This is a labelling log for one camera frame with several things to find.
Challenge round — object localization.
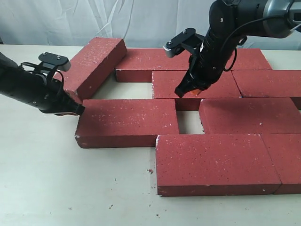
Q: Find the red brick back row left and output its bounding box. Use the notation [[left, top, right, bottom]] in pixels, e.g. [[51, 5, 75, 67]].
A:
[[116, 48, 190, 82]]

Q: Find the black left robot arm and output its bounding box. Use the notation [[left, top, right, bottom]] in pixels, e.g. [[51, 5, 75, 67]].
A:
[[0, 52, 85, 116]]

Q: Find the red brick third row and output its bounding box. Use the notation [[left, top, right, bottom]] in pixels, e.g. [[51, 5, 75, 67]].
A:
[[199, 97, 301, 134]]

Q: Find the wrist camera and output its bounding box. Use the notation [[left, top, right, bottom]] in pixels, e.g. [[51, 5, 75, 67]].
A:
[[38, 52, 71, 72], [163, 28, 205, 58]]

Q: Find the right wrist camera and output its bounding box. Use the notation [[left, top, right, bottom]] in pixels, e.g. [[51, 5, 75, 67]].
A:
[[163, 28, 205, 58]]

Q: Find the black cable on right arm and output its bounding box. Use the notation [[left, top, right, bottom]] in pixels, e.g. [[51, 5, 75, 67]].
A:
[[220, 14, 301, 73]]

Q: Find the angled red brick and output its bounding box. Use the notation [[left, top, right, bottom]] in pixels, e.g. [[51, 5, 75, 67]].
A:
[[63, 37, 127, 103]]

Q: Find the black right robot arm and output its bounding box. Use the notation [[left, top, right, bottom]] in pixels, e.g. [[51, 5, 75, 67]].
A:
[[166, 0, 301, 98]]

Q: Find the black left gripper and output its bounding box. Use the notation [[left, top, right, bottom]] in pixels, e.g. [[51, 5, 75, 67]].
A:
[[21, 71, 85, 116]]

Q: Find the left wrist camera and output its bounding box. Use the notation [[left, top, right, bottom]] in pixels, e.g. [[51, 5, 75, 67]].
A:
[[38, 52, 71, 72]]

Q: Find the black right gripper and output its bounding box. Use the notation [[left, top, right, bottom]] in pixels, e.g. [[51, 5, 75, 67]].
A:
[[174, 29, 238, 97]]

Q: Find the red brick second row right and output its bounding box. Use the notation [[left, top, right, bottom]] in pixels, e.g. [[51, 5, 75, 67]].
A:
[[232, 70, 301, 109]]

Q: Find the red brick front right edge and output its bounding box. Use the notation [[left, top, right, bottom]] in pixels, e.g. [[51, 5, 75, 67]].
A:
[[261, 134, 301, 195]]

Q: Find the red brick back row right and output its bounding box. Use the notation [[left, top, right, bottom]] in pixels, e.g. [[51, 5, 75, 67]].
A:
[[231, 48, 272, 70]]

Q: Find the red brick front row large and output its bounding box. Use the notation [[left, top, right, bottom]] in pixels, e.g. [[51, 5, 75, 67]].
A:
[[156, 134, 281, 197]]

